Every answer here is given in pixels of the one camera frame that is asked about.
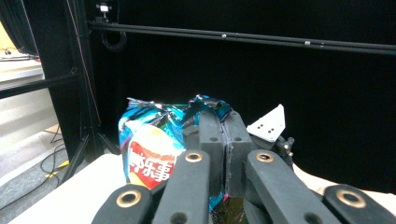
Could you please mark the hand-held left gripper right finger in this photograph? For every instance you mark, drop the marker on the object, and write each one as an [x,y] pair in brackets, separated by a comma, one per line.
[238,146]

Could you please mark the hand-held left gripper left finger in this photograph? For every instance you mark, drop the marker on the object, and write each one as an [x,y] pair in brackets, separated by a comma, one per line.
[211,146]

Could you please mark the blue chips bag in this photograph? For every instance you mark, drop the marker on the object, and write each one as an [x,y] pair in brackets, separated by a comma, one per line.
[149,146]

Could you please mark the black curtain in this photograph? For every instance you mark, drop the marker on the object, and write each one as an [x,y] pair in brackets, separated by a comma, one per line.
[311,93]

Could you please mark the black tripod stand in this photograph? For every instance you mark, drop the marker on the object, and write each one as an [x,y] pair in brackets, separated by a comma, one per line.
[76,157]

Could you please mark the white table mat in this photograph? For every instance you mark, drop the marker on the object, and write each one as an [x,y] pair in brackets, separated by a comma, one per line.
[77,193]

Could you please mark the yellow floor tape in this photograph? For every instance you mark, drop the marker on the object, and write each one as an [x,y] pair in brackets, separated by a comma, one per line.
[59,168]

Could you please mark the black horizontal bar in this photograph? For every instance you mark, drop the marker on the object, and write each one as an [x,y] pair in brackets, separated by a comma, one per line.
[31,86]

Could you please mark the black frame bar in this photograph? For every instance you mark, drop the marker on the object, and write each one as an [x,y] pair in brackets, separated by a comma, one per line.
[249,38]

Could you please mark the small mounted camera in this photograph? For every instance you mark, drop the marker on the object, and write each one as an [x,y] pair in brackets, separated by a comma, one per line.
[103,6]

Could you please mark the black vertical frame post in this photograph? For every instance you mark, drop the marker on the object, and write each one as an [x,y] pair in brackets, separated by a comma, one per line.
[59,46]

